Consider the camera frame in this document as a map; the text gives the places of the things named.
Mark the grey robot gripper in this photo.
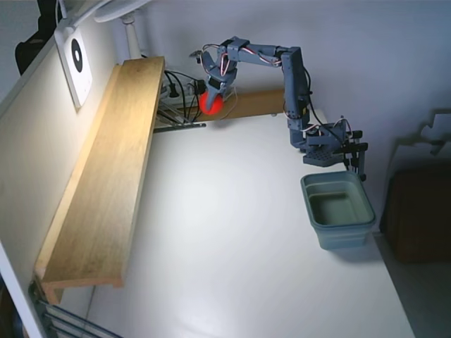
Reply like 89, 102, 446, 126
202, 50, 238, 109

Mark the red ball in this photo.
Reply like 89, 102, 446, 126
198, 90, 226, 116

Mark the grey five-joint robot arm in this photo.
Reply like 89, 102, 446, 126
220, 36, 314, 152

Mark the grey perforated robot base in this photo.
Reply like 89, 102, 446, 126
302, 118, 348, 166

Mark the grey plastic container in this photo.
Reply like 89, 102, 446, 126
299, 171, 377, 251

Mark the white power strip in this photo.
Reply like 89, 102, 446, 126
160, 89, 204, 106

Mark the brown wooden board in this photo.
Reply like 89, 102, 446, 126
192, 89, 287, 123

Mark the black power plug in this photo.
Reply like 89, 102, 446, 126
168, 72, 179, 100

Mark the white desk lamp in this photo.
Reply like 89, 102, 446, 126
58, 0, 152, 59

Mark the long light wooden shelf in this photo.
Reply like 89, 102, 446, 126
34, 56, 166, 306

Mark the white device with black circle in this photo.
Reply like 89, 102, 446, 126
54, 26, 94, 108

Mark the black table clamp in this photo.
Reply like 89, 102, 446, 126
347, 142, 369, 182
343, 129, 364, 166

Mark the dark brown cabinet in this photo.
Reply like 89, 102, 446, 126
382, 168, 451, 263

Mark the thin white cable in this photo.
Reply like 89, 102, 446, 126
221, 87, 239, 120

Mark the black power cable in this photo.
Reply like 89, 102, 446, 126
163, 70, 202, 123

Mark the grey metal bracket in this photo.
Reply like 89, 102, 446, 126
153, 121, 207, 134

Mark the grey diagonal metal rail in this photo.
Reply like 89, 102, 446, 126
154, 105, 193, 125

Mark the grey metal frame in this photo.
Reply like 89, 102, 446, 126
27, 280, 123, 338

